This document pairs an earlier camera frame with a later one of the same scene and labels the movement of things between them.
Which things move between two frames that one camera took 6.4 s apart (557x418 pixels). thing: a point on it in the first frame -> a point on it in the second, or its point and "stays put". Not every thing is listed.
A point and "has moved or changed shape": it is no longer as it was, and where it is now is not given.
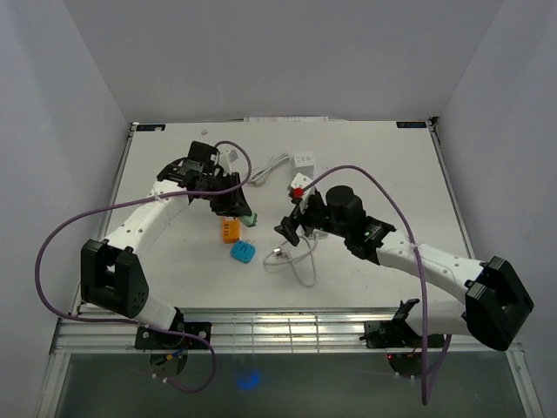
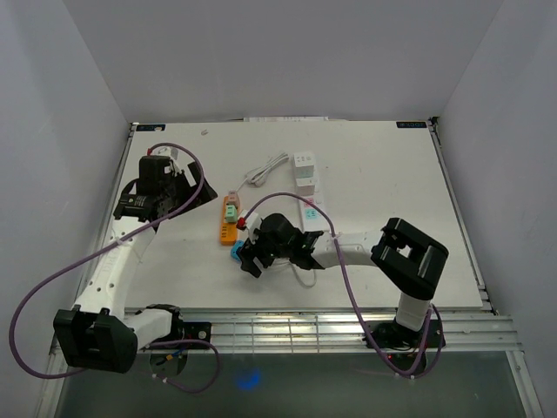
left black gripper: x=234 y=205 -> x=180 y=178
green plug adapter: x=250 y=221 has moved or changed shape
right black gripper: x=287 y=228 -> x=249 y=251
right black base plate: x=397 y=334 stays put
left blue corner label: x=154 y=127 stays put
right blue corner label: x=411 y=124 stays put
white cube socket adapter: x=304 y=162 stays put
